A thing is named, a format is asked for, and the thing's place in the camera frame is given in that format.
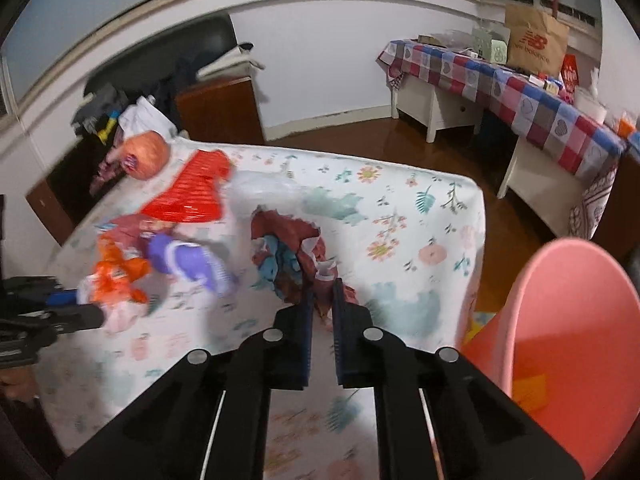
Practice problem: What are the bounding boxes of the pink floral packet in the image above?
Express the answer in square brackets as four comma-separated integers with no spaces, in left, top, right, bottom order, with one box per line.
[97,214,173,248]

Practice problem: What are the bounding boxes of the purple packet with white band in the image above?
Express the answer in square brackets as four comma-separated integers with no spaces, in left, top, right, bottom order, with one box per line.
[147,232,240,297]

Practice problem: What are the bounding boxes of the dark wooden side table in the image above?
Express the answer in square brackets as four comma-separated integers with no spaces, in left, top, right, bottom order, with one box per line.
[595,152,640,261]

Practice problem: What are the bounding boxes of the white wooden bench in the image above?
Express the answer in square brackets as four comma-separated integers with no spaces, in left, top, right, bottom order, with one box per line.
[496,135,593,238]
[394,77,486,143]

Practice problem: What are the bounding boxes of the checkered tablecloth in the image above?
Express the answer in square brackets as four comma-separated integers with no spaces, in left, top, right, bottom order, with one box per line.
[376,39,640,181]

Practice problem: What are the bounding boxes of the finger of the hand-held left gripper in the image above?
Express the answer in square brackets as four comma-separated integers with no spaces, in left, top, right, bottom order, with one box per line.
[0,276,80,308]
[0,304,107,335]

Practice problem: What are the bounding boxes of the white garment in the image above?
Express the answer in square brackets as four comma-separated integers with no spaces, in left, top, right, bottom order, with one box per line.
[117,97,176,141]

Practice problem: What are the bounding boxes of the orange wrapper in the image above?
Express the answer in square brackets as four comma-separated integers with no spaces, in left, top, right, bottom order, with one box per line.
[92,240,151,306]

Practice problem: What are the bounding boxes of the red plastic bag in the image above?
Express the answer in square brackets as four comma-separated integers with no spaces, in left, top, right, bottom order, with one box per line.
[140,150,233,223]

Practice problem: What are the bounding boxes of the white bowl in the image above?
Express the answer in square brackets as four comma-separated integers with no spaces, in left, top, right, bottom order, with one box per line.
[574,87,610,123]

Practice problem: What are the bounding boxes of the black leather sofa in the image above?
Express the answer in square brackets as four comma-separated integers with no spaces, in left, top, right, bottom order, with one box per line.
[25,12,238,246]

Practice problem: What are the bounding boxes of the pink patterned garment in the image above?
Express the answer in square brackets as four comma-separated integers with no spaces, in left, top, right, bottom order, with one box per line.
[89,145,126,196]

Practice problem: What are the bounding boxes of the white plastic wrapper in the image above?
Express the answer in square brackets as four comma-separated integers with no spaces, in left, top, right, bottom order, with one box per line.
[77,275,146,336]

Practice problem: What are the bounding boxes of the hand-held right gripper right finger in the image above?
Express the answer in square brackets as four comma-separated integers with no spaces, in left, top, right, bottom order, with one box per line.
[332,277,586,480]

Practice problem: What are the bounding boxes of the grey garment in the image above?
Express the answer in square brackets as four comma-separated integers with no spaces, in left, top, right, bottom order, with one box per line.
[70,84,121,136]

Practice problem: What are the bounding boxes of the maroon and blue paper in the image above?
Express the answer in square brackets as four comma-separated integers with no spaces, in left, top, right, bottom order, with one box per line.
[250,205,346,331]

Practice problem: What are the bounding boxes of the red packet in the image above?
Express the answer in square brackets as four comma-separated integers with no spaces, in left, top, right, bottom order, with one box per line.
[560,55,581,103]

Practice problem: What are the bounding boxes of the pink plastic bucket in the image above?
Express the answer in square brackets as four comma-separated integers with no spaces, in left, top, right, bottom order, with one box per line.
[457,237,640,480]

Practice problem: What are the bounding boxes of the red patterned hanging cloth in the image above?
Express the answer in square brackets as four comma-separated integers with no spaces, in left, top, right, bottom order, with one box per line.
[567,165,621,241]

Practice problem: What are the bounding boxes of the yellow and blue cloth item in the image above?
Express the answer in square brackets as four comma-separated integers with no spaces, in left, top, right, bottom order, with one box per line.
[97,110,123,143]

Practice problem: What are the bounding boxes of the yellow cardboard box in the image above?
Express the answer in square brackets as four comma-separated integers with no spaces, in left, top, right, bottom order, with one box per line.
[467,311,498,343]

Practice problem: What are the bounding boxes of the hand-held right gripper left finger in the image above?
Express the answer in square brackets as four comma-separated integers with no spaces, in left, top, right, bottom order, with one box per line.
[56,285,316,480]

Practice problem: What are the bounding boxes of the navy garment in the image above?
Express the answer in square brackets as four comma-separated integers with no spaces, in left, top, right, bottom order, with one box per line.
[150,55,201,126]

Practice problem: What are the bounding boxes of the brown paper bag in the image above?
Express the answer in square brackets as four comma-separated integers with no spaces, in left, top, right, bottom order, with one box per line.
[504,4,571,78]

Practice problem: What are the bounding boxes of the red apple with sticker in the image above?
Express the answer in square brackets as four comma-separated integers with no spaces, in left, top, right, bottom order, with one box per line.
[119,131,171,181]

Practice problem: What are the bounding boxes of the green box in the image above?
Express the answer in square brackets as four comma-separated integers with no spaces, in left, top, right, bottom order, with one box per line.
[472,25,511,66]

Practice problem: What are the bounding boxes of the clear plastic wrap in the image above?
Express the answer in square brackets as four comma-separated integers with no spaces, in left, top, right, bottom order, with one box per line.
[435,30,476,51]

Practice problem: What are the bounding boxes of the brown wooden side table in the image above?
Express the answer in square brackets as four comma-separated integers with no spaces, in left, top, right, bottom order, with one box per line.
[175,76,266,147]

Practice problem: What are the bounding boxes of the floral tablecloth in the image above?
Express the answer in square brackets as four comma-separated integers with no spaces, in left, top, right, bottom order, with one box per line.
[35,142,488,480]

